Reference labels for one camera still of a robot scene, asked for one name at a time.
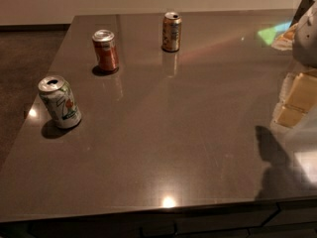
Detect green white 7up can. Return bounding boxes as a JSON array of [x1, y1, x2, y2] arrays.
[[38, 75, 81, 129]]

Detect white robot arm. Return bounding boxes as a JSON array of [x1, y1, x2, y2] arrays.
[[271, 6, 317, 128]]

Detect dark cabinet drawers below table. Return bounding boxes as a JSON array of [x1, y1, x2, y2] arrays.
[[0, 199, 317, 238]]

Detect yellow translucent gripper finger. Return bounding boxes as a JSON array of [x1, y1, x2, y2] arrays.
[[275, 69, 317, 128]]

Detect dark box at table corner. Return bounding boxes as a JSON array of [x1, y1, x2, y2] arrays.
[[291, 0, 317, 26]]

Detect gold brown soda can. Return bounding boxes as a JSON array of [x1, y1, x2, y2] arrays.
[[161, 12, 182, 53]]

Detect orange soda can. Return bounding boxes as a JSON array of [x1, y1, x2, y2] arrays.
[[92, 30, 119, 73]]

